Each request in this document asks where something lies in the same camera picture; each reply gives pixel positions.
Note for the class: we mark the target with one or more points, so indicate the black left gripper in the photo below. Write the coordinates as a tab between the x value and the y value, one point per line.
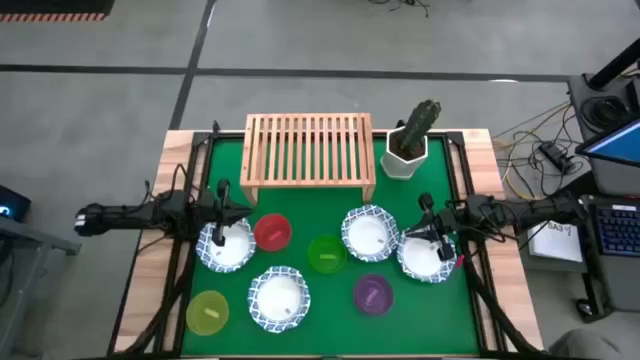
206	212

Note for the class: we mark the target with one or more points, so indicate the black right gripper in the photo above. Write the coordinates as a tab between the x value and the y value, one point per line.
452	217

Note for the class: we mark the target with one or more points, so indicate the blue patterned paper bowl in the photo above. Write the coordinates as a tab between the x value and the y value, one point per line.
367	235
420	264
277	300
236	256

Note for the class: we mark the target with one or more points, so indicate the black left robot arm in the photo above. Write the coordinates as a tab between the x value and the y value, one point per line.
125	217

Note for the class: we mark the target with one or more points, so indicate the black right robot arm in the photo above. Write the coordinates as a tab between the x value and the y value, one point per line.
530	210

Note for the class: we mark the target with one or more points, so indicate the wooden slatted shelf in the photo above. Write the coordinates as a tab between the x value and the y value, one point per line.
307	182

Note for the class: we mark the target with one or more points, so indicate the red plastic bowl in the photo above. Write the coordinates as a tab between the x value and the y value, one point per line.
265	225

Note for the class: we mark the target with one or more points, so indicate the white hexagonal plant pot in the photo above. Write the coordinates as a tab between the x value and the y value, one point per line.
402	167

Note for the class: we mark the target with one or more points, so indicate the purple plastic bowl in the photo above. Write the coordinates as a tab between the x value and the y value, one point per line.
365	290

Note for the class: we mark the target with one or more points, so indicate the yellow plastic bowl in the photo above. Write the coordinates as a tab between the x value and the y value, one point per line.
200	310

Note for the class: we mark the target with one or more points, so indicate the green plastic bowl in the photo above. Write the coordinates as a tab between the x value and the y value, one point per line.
320	250

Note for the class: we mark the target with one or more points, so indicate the green cactus plant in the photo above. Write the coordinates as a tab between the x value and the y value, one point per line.
420	125

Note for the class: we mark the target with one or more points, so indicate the white paper sheet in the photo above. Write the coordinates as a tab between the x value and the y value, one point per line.
555	242

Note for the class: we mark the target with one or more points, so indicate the black power adapter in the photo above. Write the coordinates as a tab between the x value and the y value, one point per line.
554	154

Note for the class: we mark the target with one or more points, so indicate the green table mat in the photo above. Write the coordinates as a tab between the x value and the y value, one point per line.
325	325

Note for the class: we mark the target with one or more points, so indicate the black keyboard with blue light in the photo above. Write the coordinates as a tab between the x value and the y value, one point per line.
620	230

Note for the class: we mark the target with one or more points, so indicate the grey desk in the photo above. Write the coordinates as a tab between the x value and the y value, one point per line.
620	285

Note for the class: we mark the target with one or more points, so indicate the grey metal cart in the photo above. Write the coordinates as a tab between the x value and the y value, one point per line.
30	235

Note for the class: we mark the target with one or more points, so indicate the computer screen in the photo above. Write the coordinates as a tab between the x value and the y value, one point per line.
617	145

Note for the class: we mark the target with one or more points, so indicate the black box with blue light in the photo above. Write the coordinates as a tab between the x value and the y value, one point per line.
12	202

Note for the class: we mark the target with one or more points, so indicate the black pole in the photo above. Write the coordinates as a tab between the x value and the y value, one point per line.
615	65

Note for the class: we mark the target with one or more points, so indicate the black mat with hazard stripes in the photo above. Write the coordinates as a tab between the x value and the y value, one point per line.
50	7

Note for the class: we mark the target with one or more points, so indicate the black aluminium table frame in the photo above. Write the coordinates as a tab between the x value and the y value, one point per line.
457	150

